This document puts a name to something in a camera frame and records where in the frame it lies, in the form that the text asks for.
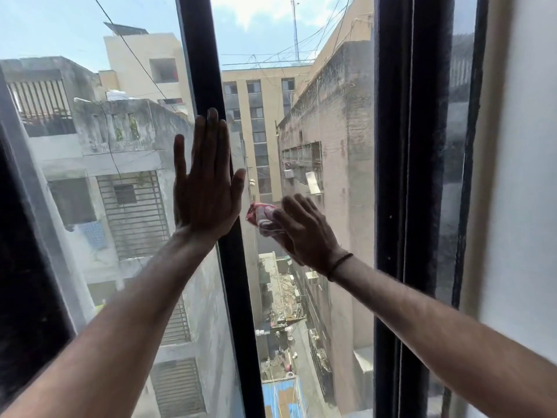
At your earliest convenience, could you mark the person's right hand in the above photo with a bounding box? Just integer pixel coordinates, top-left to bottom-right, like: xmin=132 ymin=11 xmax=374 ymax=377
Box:
xmin=271 ymin=193 xmax=349 ymax=277

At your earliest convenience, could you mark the person's left hand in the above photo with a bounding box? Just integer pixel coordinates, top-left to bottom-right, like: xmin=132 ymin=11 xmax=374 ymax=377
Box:
xmin=173 ymin=108 xmax=247 ymax=245

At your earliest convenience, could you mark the red and white cleaning cloth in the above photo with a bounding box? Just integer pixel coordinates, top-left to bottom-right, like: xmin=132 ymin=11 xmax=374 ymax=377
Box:
xmin=246 ymin=202 xmax=286 ymax=238

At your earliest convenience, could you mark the person's right forearm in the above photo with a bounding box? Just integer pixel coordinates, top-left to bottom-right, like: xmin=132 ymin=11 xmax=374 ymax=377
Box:
xmin=328 ymin=256 xmax=557 ymax=418

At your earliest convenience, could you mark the person's left forearm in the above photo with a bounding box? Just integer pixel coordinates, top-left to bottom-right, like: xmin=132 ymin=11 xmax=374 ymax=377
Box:
xmin=0 ymin=228 xmax=220 ymax=418

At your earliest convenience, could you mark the black wrist band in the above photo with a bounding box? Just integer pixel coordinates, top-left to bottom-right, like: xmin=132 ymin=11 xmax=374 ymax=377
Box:
xmin=326 ymin=252 xmax=354 ymax=282

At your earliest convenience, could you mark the black window mullion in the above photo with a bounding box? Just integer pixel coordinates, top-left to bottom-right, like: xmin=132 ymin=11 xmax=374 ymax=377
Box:
xmin=175 ymin=0 xmax=267 ymax=418

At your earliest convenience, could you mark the tall beige apartment building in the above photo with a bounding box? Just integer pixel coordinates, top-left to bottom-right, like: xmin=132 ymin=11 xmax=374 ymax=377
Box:
xmin=221 ymin=65 xmax=314 ymax=205

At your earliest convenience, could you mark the beige building with roof panel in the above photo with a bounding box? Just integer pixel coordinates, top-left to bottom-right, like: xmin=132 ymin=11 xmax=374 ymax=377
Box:
xmin=98 ymin=22 xmax=194 ymax=118

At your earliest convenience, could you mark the blue hanging laundry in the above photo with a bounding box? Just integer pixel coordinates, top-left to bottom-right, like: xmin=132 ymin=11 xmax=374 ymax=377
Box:
xmin=78 ymin=220 xmax=108 ymax=251

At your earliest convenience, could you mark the thin antenna mast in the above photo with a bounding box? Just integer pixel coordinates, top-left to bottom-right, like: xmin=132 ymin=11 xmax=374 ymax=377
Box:
xmin=291 ymin=0 xmax=301 ymax=62

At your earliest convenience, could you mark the dusty narrow glass pane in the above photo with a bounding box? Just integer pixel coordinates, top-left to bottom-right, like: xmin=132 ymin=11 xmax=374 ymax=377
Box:
xmin=428 ymin=0 xmax=479 ymax=418

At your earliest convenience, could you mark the blue rooftop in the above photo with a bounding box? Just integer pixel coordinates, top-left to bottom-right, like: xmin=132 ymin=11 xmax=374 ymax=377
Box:
xmin=261 ymin=376 xmax=305 ymax=418

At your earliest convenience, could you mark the dark window panel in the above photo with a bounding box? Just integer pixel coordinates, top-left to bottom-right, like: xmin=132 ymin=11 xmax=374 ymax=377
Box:
xmin=0 ymin=139 xmax=75 ymax=405

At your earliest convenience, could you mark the black overhead cable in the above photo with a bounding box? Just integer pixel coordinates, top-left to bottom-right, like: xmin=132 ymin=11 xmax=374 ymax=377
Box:
xmin=91 ymin=0 xmax=177 ymax=111

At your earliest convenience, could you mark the black window side frame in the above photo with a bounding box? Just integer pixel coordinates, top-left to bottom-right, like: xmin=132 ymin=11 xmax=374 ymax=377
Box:
xmin=373 ymin=0 xmax=489 ymax=418

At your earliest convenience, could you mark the grey aluminium window frame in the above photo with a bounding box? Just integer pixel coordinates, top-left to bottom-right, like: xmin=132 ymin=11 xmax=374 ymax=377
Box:
xmin=0 ymin=67 xmax=98 ymax=333

